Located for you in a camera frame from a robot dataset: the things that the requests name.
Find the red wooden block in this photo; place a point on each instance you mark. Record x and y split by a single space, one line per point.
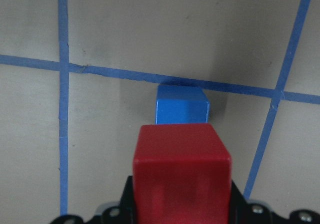
181 174

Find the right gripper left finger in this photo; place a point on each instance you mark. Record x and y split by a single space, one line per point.
125 211

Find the blue wooden block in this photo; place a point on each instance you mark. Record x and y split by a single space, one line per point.
181 104

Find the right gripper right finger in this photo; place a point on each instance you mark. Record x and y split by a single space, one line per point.
240 211

